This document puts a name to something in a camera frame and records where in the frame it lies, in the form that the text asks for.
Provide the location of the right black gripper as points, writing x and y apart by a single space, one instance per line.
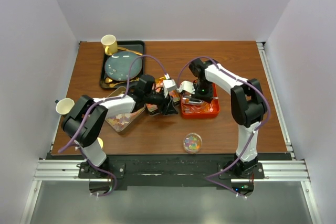
207 97

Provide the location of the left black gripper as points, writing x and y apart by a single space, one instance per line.
162 107

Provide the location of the gold tin of gummy candies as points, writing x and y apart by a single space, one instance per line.
152 108

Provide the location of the orange box of lollipops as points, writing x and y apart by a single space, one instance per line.
203 111

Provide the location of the clear plastic jar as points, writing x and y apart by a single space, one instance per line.
192 143

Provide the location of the silver tin of popsicle candies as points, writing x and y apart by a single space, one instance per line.
122 123

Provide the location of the metal candy scoop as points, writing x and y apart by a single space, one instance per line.
194 101

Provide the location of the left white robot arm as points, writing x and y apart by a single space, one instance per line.
85 119

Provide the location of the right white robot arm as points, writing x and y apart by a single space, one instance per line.
248 107

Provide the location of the black serving tray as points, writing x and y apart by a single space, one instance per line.
136 45

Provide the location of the blue-grey plate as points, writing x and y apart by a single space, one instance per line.
123 65

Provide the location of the gold spoon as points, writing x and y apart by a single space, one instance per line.
109 80

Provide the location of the gold fork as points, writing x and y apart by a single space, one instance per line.
111 85

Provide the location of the yellow mug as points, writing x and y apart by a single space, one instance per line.
110 45

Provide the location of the dark green paper cup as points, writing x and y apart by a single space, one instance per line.
64 106

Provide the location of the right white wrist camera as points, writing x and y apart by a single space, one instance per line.
186 86

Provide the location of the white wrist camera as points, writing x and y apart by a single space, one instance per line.
168 86
186 86

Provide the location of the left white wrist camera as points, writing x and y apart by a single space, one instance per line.
168 86

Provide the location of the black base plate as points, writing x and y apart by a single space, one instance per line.
184 170

